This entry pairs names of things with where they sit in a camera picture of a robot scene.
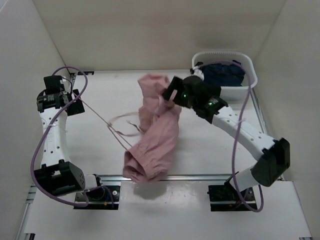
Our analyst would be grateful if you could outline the pink trousers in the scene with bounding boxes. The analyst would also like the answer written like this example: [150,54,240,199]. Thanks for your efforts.
[122,73,182,183]

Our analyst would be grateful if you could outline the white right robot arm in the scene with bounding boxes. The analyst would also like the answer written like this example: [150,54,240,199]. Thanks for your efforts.
[162,75,291,200]

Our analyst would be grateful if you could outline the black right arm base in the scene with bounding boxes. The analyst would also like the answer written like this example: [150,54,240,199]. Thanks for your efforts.
[207,185,258,212]

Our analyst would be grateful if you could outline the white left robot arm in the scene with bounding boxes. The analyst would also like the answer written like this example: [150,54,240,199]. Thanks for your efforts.
[32,90,105,200]

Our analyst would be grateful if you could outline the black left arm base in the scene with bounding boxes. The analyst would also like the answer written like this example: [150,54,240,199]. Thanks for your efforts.
[73,185,121,210]

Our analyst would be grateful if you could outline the dark blue trousers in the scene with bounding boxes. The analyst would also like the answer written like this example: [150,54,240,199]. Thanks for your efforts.
[199,60,246,87]

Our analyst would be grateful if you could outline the white plastic basket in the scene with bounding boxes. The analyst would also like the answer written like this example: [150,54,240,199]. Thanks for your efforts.
[191,50,258,101]

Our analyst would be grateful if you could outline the aluminium left rail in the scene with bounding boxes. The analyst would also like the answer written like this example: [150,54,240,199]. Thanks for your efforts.
[69,72,77,86]

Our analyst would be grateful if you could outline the aluminium rail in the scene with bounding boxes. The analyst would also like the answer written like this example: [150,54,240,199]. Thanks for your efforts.
[98,174,286,183]
[251,89,270,136]
[69,72,77,86]

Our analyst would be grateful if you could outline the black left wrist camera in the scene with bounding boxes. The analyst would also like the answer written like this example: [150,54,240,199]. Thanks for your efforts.
[43,75,66,95]

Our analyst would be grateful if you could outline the aluminium right rail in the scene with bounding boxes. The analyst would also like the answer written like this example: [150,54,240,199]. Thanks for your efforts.
[251,89,270,136]

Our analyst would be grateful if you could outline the aluminium front rail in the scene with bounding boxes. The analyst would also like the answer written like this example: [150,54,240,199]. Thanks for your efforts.
[98,174,286,183]

